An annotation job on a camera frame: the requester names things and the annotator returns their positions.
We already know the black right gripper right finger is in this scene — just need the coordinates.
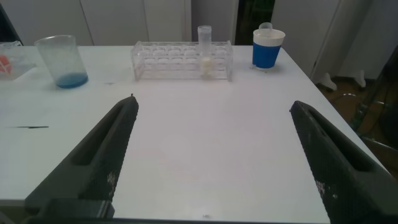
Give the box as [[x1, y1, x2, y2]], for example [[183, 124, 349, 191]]
[[290, 100, 398, 224]]

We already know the white partition foot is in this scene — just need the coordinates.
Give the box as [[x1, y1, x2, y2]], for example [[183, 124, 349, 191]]
[[316, 72, 338, 91], [338, 68, 367, 88]]

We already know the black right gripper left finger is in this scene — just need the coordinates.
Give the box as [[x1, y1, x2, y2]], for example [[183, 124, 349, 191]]
[[24, 95, 139, 215]]

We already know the blue white paper cup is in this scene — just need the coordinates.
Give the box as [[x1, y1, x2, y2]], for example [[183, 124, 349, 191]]
[[252, 28, 286, 70]]

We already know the clear plastic beaker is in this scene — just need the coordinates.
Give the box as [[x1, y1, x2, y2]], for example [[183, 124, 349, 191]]
[[34, 34, 90, 90]]

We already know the narrow white partition panel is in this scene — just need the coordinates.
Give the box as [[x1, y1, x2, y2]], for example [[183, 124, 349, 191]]
[[191, 0, 239, 45]]

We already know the clear acrylic test tube rack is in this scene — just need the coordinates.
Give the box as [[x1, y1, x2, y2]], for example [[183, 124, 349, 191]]
[[0, 40, 37, 81], [130, 40, 234, 82]]

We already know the test tube with pale yellow pigment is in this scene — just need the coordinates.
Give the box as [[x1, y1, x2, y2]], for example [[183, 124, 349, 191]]
[[197, 25, 213, 78]]

